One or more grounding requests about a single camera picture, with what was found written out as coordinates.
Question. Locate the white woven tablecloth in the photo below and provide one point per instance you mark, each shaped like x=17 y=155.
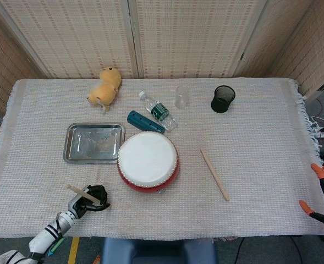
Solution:
x=247 y=176

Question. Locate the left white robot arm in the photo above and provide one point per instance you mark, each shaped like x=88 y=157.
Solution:
x=44 y=236

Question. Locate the rectangular metal tray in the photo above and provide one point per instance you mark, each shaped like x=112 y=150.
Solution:
x=93 y=143

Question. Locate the yellow plush animal toy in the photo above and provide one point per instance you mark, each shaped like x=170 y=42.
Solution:
x=105 y=90

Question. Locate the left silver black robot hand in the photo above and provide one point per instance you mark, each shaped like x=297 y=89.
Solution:
x=97 y=192

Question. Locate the wooden drumstick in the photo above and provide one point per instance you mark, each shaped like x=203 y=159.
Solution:
x=80 y=192
x=214 y=173

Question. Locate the teal perforated block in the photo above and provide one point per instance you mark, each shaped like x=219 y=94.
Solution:
x=143 y=121

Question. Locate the black mesh pen holder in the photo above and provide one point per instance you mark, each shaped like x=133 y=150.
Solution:
x=222 y=100

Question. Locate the woven bamboo folding screen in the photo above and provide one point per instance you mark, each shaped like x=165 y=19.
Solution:
x=82 y=35

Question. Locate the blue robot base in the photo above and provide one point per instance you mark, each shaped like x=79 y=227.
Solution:
x=117 y=250

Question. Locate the red drum with white skin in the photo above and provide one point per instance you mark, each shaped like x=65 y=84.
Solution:
x=147 y=158

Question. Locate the clear bottle with green label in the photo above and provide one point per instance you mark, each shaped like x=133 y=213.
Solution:
x=159 y=111

